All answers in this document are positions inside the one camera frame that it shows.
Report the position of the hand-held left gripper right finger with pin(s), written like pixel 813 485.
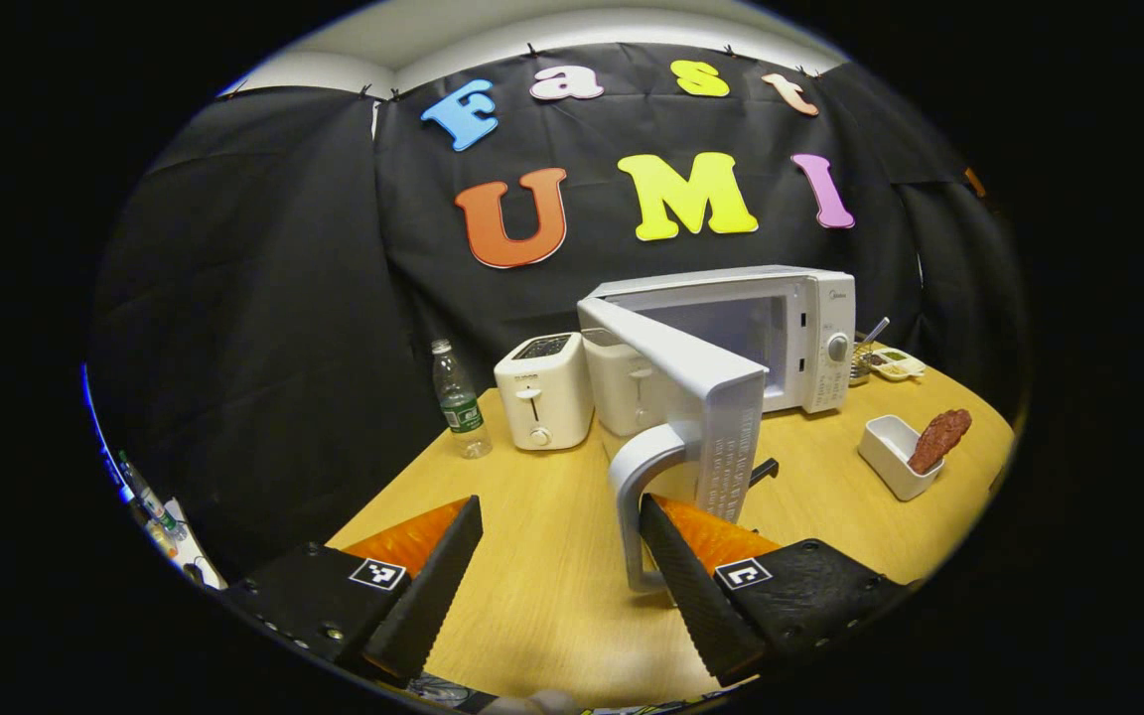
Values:
pixel 696 596

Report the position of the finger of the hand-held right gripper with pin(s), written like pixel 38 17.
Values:
pixel 974 182

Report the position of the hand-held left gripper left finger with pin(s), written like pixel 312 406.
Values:
pixel 428 596

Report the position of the white microwave oven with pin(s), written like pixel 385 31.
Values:
pixel 691 372

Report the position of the brown meat piece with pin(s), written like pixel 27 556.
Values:
pixel 939 439

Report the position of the clear plastic water bottle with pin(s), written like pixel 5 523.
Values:
pixel 460 407

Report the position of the divided dish with beans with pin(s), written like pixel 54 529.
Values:
pixel 898 365

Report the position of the metal mesh basket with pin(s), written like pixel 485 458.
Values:
pixel 860 369

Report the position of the white toaster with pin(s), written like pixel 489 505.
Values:
pixel 542 392
pixel 617 382

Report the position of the small white rectangular tray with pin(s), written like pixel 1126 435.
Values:
pixel 885 452

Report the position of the small green white bottle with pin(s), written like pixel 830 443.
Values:
pixel 147 495

